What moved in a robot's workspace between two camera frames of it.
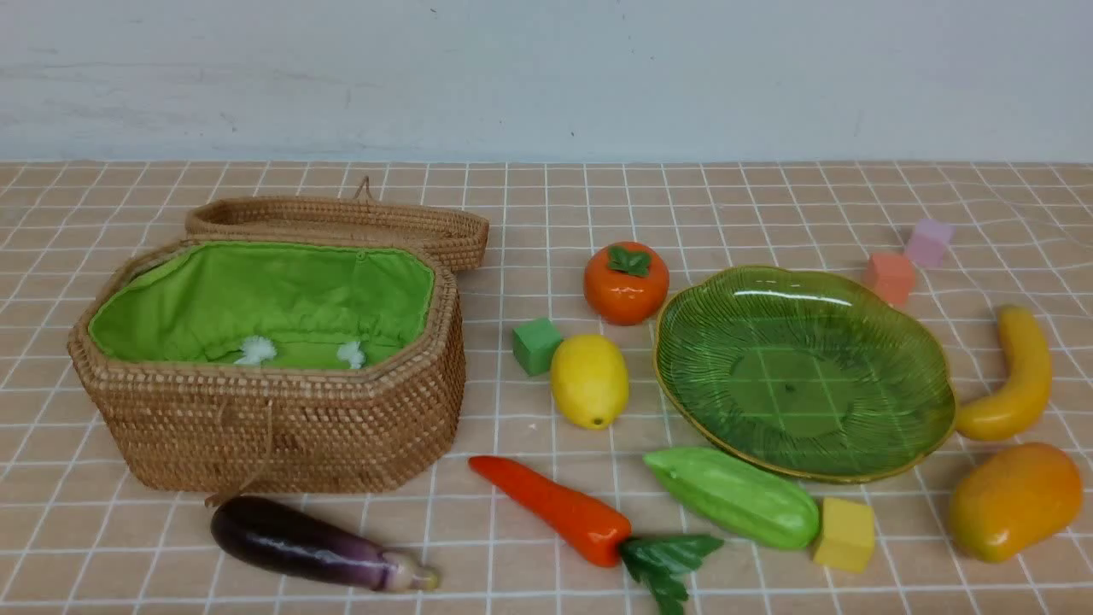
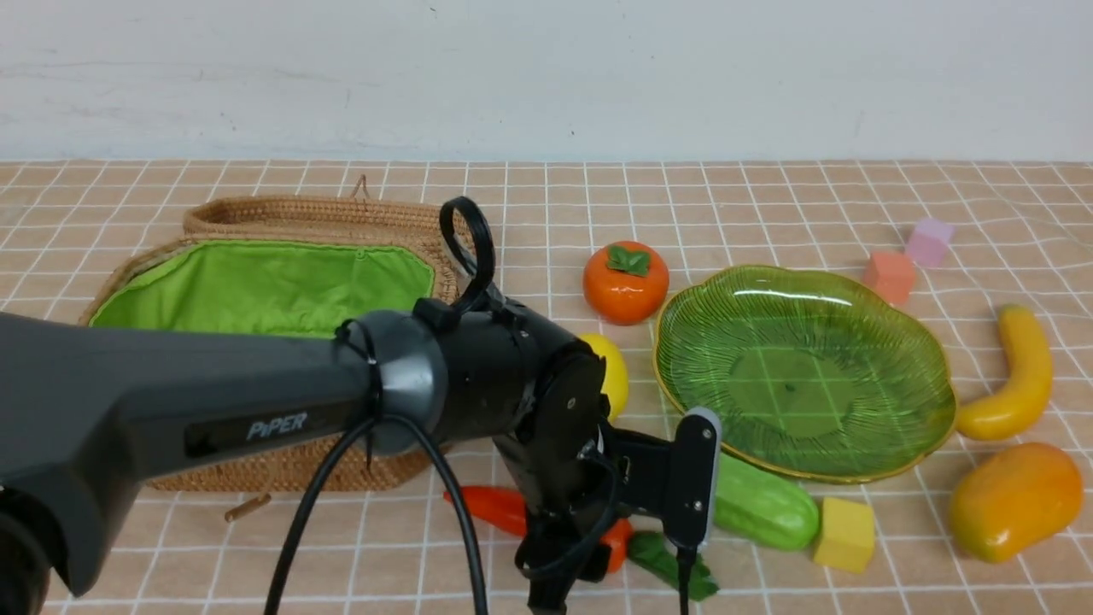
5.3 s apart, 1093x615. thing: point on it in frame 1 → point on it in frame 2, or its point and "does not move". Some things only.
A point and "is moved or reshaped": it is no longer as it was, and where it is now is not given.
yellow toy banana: (1013, 411) does not move
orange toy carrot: (654, 563) is moved or reshaped
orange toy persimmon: (626, 283) does not move
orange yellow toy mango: (1014, 501) does not move
